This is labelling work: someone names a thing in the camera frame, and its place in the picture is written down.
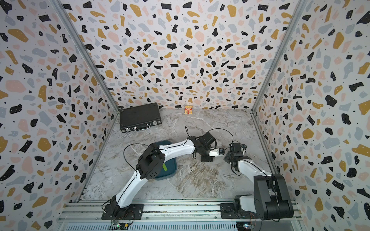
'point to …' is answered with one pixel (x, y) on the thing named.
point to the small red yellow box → (188, 109)
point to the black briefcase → (139, 118)
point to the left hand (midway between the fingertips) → (214, 156)
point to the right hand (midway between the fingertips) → (232, 158)
